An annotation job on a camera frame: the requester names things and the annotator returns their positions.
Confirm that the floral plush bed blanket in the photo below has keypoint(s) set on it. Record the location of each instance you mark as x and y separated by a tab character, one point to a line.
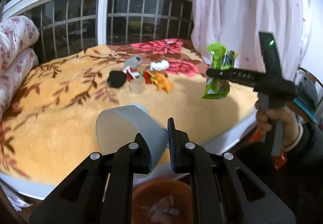
48	126

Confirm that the orange trash bin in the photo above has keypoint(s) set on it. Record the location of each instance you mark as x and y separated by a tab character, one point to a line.
162	201

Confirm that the folded floral white quilt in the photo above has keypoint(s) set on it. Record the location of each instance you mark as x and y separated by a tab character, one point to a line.
18	35

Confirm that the green snack bag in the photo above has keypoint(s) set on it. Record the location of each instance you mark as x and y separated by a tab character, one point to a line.
222	59

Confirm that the white remote control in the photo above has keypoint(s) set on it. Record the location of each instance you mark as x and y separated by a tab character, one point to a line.
133	62

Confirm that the orange toy dinosaur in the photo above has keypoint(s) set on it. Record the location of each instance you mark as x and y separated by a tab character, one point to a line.
162	82

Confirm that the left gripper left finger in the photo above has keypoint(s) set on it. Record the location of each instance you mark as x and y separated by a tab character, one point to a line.
83	199

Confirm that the pale pink curtain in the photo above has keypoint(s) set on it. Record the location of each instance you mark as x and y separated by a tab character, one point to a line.
237	23

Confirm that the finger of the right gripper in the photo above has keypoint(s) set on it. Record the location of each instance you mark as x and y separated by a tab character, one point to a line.
240	76

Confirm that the black cloth bundle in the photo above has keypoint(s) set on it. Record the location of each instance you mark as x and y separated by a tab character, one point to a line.
116	79

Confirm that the wooden block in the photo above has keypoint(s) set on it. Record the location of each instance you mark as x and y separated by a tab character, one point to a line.
137	86

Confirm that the red white small package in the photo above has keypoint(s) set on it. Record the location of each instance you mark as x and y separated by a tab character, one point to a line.
131	74

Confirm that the person right hand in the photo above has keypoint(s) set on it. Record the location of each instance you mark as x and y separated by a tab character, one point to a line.
292	130

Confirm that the white tissue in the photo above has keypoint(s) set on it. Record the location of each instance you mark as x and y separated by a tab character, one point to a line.
159	66

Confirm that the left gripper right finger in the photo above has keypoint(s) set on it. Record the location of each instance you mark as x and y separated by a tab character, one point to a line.
223	189

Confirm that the window with metal bars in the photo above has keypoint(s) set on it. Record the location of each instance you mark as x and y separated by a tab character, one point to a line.
69	26

